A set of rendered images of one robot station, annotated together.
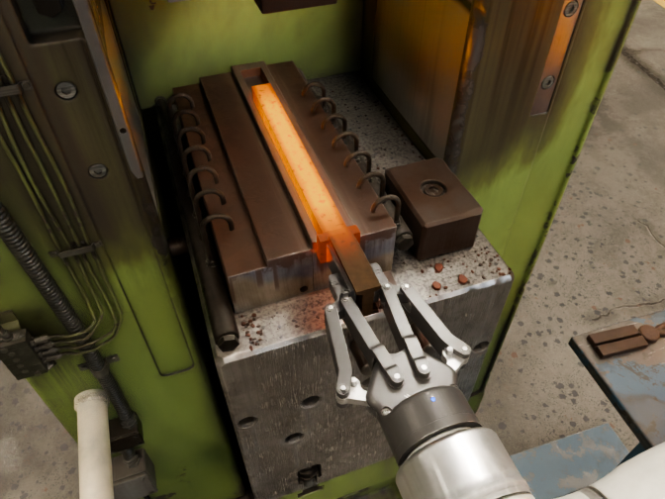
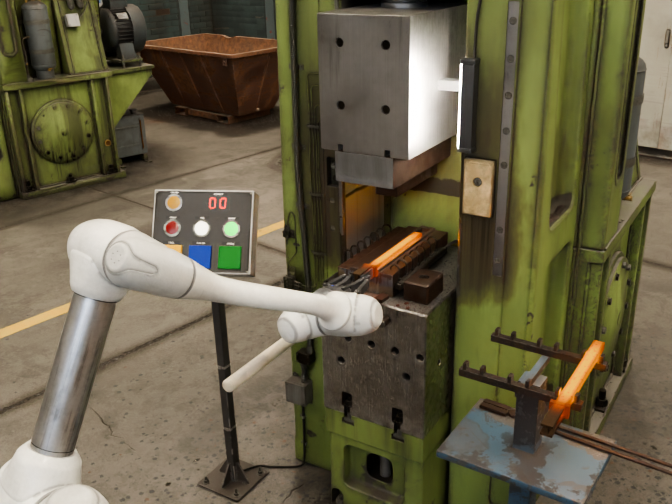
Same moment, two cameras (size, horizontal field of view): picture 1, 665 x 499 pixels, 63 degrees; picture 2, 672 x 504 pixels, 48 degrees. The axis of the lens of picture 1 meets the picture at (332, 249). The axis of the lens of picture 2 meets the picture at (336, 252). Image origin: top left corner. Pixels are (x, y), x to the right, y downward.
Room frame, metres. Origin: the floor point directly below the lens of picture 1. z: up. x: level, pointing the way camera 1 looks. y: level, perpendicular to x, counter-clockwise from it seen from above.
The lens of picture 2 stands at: (-1.01, -1.64, 1.96)
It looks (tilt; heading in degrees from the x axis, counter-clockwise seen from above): 23 degrees down; 52
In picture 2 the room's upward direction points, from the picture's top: 2 degrees counter-clockwise
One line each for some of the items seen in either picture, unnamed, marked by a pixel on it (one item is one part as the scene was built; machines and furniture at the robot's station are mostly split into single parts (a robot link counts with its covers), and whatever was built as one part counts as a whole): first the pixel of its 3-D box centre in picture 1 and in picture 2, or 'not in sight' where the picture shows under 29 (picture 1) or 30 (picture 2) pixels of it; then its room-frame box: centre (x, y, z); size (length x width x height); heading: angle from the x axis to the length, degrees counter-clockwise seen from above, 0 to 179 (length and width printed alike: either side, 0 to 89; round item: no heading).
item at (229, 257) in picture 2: not in sight; (229, 257); (0.13, 0.36, 1.01); 0.07 x 0.05 x 0.07; 135
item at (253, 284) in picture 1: (268, 162); (395, 256); (0.61, 0.09, 0.96); 0.42 x 0.20 x 0.09; 20
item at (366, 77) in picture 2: not in sight; (408, 76); (0.63, 0.05, 1.56); 0.42 x 0.39 x 0.40; 20
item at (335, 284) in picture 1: (332, 298); not in sight; (0.34, 0.00, 1.00); 0.05 x 0.03 x 0.01; 20
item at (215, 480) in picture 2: not in sight; (232, 469); (0.15, 0.52, 0.05); 0.22 x 0.22 x 0.09; 20
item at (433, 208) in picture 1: (429, 207); (423, 286); (0.53, -0.13, 0.95); 0.12 x 0.08 x 0.06; 20
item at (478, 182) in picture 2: not in sight; (478, 187); (0.64, -0.23, 1.27); 0.09 x 0.02 x 0.17; 110
